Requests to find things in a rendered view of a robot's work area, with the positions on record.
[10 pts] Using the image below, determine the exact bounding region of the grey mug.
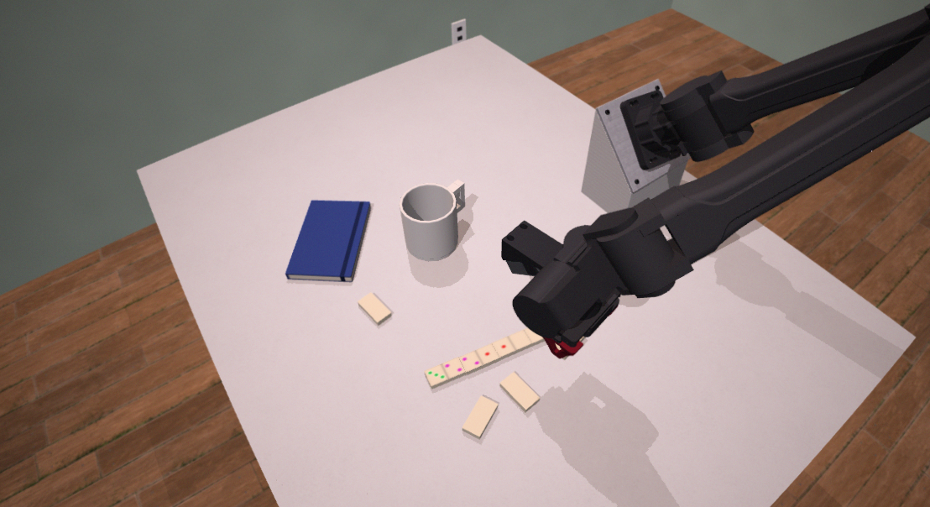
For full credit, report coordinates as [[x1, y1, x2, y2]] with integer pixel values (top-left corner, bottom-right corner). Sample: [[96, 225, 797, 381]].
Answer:
[[400, 180, 465, 261]]

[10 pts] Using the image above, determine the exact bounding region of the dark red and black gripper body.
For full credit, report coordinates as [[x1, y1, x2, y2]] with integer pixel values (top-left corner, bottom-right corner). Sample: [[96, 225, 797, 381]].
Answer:
[[552, 288, 621, 348]]

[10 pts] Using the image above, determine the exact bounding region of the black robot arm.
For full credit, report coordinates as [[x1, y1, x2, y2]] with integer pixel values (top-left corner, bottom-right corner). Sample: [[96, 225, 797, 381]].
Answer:
[[501, 3, 930, 338]]

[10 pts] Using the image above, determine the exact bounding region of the blue notebook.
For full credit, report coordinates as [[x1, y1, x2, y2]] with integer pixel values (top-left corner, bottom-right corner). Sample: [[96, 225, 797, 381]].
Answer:
[[285, 200, 371, 282]]

